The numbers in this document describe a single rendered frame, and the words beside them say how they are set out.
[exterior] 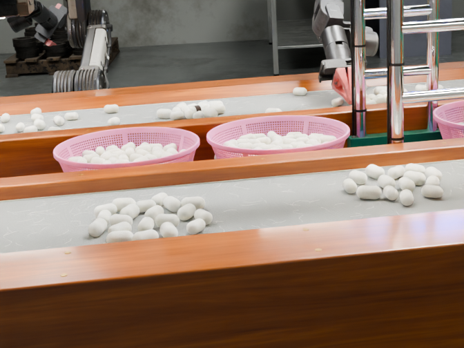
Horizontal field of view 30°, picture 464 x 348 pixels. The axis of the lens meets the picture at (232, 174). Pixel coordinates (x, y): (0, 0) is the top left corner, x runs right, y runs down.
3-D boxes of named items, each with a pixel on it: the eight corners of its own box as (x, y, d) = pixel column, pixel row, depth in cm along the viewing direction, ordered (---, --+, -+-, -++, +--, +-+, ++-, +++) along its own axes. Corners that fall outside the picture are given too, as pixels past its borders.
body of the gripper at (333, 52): (367, 63, 190) (360, 38, 194) (322, 66, 188) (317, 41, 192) (362, 81, 195) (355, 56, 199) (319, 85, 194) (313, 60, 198)
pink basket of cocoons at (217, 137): (186, 177, 167) (182, 129, 164) (301, 153, 178) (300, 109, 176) (253, 213, 144) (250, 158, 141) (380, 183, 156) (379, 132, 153)
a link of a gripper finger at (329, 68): (363, 92, 185) (355, 59, 190) (331, 94, 184) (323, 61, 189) (358, 111, 191) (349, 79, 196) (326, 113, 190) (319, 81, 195)
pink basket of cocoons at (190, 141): (63, 179, 170) (58, 133, 167) (197, 168, 172) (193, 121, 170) (53, 224, 144) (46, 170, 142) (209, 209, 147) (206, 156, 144)
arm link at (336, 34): (316, 37, 200) (324, 21, 196) (343, 39, 202) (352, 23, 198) (322, 60, 197) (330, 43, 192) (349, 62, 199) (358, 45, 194)
